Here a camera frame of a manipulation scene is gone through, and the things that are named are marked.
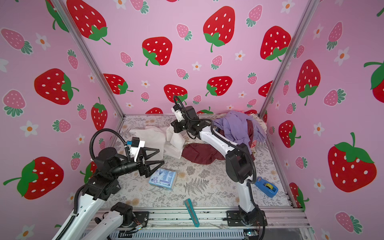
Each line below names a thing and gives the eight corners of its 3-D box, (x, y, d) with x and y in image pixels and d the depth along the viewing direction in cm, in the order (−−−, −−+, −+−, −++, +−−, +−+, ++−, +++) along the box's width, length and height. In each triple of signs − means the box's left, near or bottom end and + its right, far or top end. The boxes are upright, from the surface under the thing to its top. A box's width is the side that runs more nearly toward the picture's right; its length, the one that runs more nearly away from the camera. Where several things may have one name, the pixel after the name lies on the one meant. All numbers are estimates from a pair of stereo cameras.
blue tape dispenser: (252, 187, 87) (255, 183, 82) (256, 179, 90) (259, 175, 85) (272, 199, 82) (276, 196, 78) (275, 190, 85) (279, 187, 81)
